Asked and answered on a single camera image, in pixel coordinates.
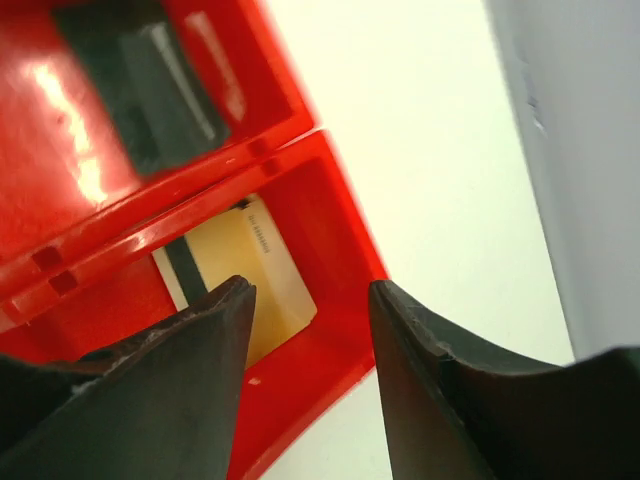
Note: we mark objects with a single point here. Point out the gold card from holder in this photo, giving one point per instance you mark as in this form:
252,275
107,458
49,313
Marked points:
244,240

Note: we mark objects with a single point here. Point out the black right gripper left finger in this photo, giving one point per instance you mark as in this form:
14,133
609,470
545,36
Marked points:
160,404

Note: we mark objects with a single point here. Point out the black card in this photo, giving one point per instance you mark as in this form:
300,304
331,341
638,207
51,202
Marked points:
132,54

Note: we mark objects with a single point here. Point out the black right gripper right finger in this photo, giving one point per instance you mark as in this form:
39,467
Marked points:
456,406

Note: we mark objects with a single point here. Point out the red plastic bin middle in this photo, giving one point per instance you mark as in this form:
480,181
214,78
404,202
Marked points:
67,182

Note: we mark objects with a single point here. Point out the red plastic bin right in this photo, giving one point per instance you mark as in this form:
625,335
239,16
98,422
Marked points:
120,292

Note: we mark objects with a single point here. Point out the red plastic bin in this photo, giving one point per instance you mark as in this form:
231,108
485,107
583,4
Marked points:
120,292
67,182

